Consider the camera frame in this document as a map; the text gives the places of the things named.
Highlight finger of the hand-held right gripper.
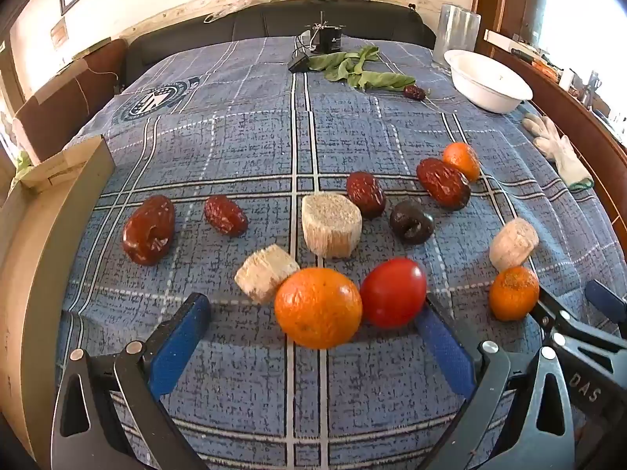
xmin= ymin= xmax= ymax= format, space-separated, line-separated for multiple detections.
xmin=584 ymin=279 xmax=627 ymax=326
xmin=531 ymin=285 xmax=589 ymax=353

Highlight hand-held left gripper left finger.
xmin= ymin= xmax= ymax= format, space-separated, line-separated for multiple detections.
xmin=49 ymin=293 xmax=212 ymax=470

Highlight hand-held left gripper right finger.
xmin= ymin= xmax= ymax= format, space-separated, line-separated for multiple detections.
xmin=415 ymin=295 xmax=577 ymax=470

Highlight small spotted orange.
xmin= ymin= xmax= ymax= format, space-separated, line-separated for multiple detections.
xmin=489 ymin=265 xmax=540 ymax=322

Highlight red tomato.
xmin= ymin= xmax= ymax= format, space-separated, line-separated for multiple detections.
xmin=359 ymin=257 xmax=428 ymax=330

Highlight large orange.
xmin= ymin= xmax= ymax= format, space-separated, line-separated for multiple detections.
xmin=274 ymin=267 xmax=363 ymax=351

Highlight small wrinkled red date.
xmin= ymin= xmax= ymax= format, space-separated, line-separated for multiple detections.
xmin=204 ymin=195 xmax=249 ymax=238

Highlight cardboard box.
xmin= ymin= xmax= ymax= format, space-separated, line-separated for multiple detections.
xmin=0 ymin=134 xmax=116 ymax=456

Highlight large glossy red date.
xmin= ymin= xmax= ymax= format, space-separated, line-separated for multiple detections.
xmin=122 ymin=195 xmax=176 ymax=266

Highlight dark brown dried date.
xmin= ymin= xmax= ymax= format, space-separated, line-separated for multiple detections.
xmin=389 ymin=199 xmax=435 ymax=244

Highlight white work glove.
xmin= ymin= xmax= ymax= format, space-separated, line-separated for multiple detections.
xmin=520 ymin=112 xmax=594 ymax=192

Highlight long wrinkled red date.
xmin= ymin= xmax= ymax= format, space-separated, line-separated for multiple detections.
xmin=416 ymin=157 xmax=472 ymax=211

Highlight round wrinkled red date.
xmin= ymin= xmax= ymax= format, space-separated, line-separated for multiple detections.
xmin=346 ymin=171 xmax=387 ymax=219

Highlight small smooth orange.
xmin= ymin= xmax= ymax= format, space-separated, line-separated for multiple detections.
xmin=442 ymin=142 xmax=482 ymax=183

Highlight wooden side counter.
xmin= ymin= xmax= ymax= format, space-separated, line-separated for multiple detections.
xmin=482 ymin=29 xmax=627 ymax=236

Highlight white bowl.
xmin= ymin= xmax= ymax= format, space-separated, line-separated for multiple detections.
xmin=443 ymin=49 xmax=534 ymax=113

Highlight green vegetable bunch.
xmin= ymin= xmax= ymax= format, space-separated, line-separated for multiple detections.
xmin=12 ymin=149 xmax=33 ymax=182

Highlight brown cardboard carton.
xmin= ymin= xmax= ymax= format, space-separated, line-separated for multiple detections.
xmin=14 ymin=39 xmax=129 ymax=167

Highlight green leafy vegetable stems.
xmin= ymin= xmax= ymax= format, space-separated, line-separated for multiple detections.
xmin=308 ymin=46 xmax=417 ymax=91

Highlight clear glass jar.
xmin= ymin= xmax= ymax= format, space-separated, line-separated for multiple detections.
xmin=432 ymin=3 xmax=483 ymax=67

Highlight black cylindrical device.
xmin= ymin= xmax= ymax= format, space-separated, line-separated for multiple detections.
xmin=306 ymin=10 xmax=346 ymax=54

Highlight black leather sofa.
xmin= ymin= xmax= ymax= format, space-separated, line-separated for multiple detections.
xmin=122 ymin=2 xmax=437 ymax=89

